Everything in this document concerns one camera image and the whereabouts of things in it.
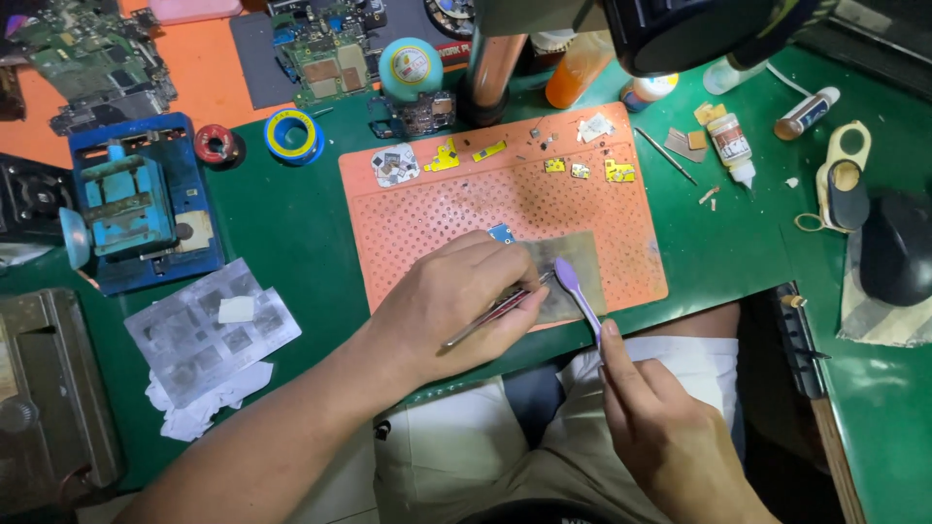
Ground person's left hand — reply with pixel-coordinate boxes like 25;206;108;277
364;231;553;388

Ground person's right hand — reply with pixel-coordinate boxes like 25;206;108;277
597;319;745;512

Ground metal tweezers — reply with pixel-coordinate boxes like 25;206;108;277
442;271;556;349

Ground purple plastic spatula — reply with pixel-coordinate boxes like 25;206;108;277
553;256;605;344

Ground orange perforated silicone mat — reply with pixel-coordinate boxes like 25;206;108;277
338;102;669;333

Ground grey metal stencil plate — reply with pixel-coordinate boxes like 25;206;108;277
510;231;609;326

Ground large yellow shield piece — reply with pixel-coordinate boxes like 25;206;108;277
424;137;462;174

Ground person's white shorts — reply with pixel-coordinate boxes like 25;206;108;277
372;335;745;524

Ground pile of small chips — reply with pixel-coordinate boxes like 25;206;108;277
370;142;422;189

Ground green work mat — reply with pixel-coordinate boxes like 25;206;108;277
0;44;932;524

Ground small dark phone board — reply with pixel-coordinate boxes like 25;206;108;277
367;90;458;140

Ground white square pad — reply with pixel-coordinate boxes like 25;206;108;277
217;295;256;326

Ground beige cloth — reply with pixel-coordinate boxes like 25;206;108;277
836;231;932;348

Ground white paper scrap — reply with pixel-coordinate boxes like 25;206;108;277
577;112;617;145

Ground blue yellow solder spool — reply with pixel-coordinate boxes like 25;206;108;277
264;109;326;167

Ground copper microscope column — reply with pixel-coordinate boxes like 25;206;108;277
465;33;530;129

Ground teal round container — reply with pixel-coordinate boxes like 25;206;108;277
378;38;444;103

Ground silver stencil sheets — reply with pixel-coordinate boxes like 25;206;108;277
123;258;304;410

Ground thin metal pick tool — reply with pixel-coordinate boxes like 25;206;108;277
632;127;699;187

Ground green circuit board copper shields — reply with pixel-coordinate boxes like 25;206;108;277
272;0;388;110

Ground orange liquid bottle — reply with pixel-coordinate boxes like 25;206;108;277
545;31;617;110

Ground white crumpled tissue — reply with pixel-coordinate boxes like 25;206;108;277
143;360;275;443

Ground grey card pieces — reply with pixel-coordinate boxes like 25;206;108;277
663;127;709;164

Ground glue bottle white nozzle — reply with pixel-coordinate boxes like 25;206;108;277
706;112;757;191

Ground black computer mouse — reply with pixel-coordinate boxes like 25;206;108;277
858;190;932;309

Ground small white blue bottle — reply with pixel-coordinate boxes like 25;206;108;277
619;73;680;115

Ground tan foam pieces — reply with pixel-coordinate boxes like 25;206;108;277
692;101;729;151

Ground blue board holder fixture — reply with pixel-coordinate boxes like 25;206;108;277
67;113;226;296

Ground orange table mat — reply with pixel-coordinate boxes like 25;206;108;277
0;0;470;170

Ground brown flux syringe tube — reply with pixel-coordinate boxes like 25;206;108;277
772;86;842;142

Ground white plastic bottle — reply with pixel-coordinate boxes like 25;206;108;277
702;54;770;96

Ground black microscope head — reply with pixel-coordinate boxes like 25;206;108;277
472;0;825;79

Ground light blue round knob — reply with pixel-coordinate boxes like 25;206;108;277
58;207;93;271

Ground pink box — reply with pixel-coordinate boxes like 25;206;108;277
148;0;244;26

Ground grey metal box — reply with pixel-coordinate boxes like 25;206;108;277
0;287;122;512

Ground black device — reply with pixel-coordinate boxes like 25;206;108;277
0;152;75;246

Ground large green circuit board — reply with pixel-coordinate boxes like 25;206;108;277
6;0;180;137

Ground black drawer rail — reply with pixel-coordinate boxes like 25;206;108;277
772;282;832;401

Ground red solder wire spool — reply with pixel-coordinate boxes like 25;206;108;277
193;124;238;165

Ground cream handled scissors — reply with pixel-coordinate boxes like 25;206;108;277
793;119;873;235

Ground white cable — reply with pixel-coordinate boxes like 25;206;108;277
764;61;814;98

